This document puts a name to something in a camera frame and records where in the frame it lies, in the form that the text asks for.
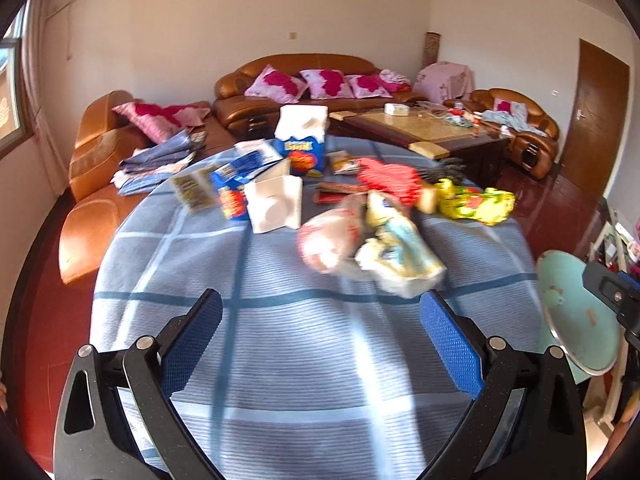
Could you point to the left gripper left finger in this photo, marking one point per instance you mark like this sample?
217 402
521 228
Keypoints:
184 340

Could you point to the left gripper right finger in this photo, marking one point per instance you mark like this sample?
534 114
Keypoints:
458 351

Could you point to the white and yellow plastic bag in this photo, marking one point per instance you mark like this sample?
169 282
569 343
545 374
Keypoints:
369 237

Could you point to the yellow printed plastic bag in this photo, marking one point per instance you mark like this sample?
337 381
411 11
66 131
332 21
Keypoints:
489 206

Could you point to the yellow sponge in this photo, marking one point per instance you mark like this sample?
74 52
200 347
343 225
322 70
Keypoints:
428 199

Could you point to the red plastic bag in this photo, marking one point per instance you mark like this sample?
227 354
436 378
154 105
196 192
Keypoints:
401 181

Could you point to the red cigarette carton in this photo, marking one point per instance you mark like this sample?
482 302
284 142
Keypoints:
327 193

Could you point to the mint green trash bin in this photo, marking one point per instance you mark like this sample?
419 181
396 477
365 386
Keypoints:
575 320

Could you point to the blue plaid tablecloth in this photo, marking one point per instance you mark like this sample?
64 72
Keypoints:
308 376

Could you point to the brown wooden door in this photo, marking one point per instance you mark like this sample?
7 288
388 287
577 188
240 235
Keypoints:
598 118

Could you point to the white open paper box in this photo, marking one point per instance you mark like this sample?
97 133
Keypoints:
274 199

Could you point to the brown leather armchair far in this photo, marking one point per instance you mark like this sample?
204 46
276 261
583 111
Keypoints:
535 134

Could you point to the folded blue cloth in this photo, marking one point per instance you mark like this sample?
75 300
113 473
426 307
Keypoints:
147 168

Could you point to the dark wood coffee table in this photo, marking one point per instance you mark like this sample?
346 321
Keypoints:
481 148

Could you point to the pink flower pillow on armchair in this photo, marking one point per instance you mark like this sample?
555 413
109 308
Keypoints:
158 123

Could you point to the blue snack box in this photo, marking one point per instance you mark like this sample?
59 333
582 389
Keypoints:
299 137

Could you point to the white tissue box on table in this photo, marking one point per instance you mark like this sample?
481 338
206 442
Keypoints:
396 109

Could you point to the pink flower pillow left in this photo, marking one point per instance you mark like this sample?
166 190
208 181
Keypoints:
277 86

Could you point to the pink cloth covered object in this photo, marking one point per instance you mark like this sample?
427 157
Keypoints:
444 81

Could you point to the pink flower pillow right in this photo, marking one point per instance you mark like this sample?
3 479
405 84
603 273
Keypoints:
367 87

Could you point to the pink flower pillow middle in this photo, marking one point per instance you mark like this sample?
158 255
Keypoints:
326 84

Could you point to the window with frame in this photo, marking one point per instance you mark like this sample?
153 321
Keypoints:
15 128

